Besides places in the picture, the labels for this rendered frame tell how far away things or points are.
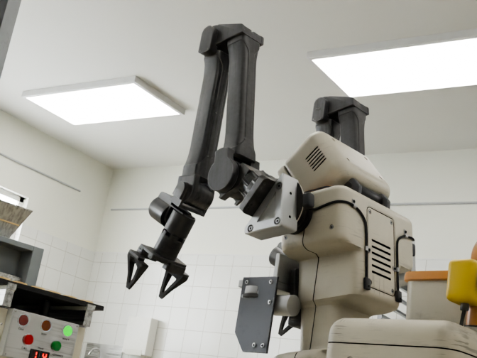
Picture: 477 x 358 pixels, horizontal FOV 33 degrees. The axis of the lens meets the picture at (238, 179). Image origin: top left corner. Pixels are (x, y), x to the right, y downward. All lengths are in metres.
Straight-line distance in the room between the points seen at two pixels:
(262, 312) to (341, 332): 0.35
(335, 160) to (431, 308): 0.41
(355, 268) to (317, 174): 0.23
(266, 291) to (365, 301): 0.21
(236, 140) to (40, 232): 6.20
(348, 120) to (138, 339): 5.64
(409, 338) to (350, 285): 0.36
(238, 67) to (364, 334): 0.75
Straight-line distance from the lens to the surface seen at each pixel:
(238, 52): 1.88
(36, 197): 7.86
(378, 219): 1.75
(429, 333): 1.31
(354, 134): 2.15
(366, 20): 4.93
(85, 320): 2.66
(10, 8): 1.49
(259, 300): 1.73
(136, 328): 7.65
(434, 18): 4.86
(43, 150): 7.94
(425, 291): 1.52
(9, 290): 2.51
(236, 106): 1.81
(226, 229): 7.46
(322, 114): 2.20
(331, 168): 1.74
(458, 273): 1.37
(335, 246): 1.66
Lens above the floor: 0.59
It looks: 17 degrees up
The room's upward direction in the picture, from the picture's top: 10 degrees clockwise
